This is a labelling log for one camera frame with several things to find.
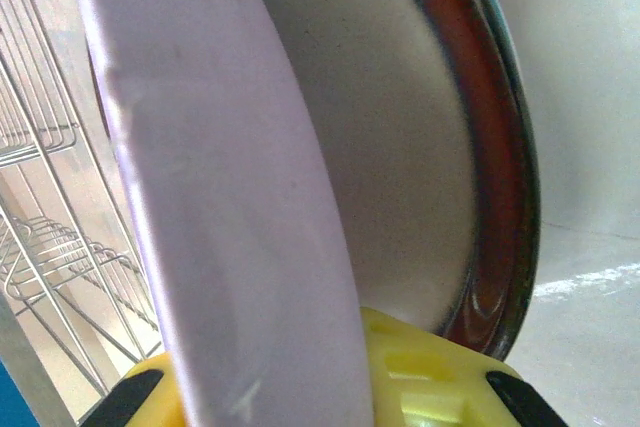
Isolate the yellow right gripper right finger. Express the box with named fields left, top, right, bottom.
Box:
left=359, top=306, right=569, bottom=427

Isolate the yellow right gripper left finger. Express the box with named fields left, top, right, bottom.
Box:
left=79, top=351, right=189, bottom=427

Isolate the lilac plate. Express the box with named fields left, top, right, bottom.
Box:
left=62, top=0, right=376, bottom=427

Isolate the dark red rimmed plate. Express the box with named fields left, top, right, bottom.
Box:
left=234, top=0, right=544, bottom=363

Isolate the metal wire dish rack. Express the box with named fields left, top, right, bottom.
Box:
left=0, top=0, right=166, bottom=398

